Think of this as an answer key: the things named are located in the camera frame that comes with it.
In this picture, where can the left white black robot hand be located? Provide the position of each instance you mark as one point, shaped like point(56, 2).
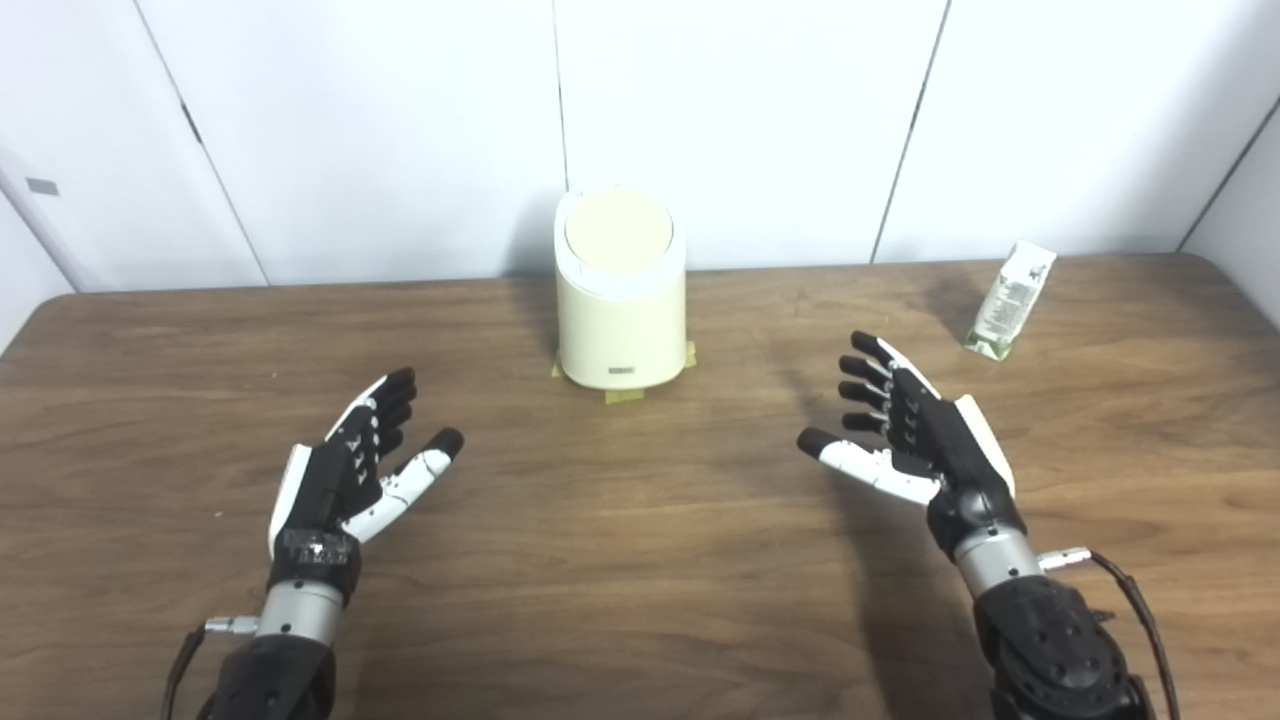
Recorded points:
point(320, 490)

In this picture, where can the wide yellow-green tape piece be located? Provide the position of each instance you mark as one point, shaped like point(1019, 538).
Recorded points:
point(625, 396)

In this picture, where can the white green milk carton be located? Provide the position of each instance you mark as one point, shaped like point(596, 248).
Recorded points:
point(1012, 295)

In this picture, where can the cream round bin lid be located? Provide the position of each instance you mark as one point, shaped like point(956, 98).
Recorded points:
point(618, 232)

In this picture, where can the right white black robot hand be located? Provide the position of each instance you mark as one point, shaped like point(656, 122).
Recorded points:
point(950, 450)

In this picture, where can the cream-colored round bin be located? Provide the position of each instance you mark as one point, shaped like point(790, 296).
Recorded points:
point(620, 320)

